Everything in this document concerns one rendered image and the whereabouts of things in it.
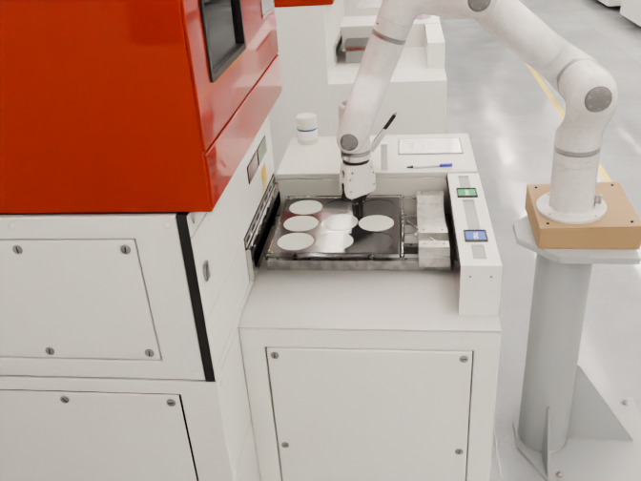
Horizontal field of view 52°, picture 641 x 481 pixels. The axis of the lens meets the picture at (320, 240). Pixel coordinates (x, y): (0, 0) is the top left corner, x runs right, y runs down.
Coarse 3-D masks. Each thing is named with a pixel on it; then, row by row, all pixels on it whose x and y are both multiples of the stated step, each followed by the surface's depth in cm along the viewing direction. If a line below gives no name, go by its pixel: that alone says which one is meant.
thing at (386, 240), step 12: (288, 204) 202; (324, 204) 200; (336, 204) 200; (348, 204) 200; (372, 204) 198; (384, 204) 198; (396, 204) 197; (288, 216) 195; (312, 216) 194; (324, 216) 193; (396, 216) 190; (324, 228) 187; (360, 228) 185; (396, 228) 184; (276, 240) 182; (360, 240) 179; (372, 240) 178; (384, 240) 178; (396, 240) 177; (276, 252) 176; (288, 252) 175; (300, 252) 175; (312, 252) 175; (324, 252) 174; (336, 252) 174; (348, 252) 173; (360, 252) 173; (384, 252) 172; (396, 252) 172
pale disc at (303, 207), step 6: (294, 204) 202; (300, 204) 202; (306, 204) 201; (312, 204) 201; (318, 204) 201; (294, 210) 198; (300, 210) 198; (306, 210) 198; (312, 210) 197; (318, 210) 197
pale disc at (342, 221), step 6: (336, 216) 193; (342, 216) 192; (348, 216) 192; (324, 222) 190; (330, 222) 189; (336, 222) 189; (342, 222) 189; (348, 222) 188; (354, 222) 188; (330, 228) 186; (336, 228) 186; (342, 228) 186; (348, 228) 185
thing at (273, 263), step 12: (276, 264) 183; (288, 264) 182; (300, 264) 182; (312, 264) 181; (324, 264) 181; (336, 264) 180; (348, 264) 180; (360, 264) 180; (372, 264) 179; (384, 264) 179; (396, 264) 178; (408, 264) 178
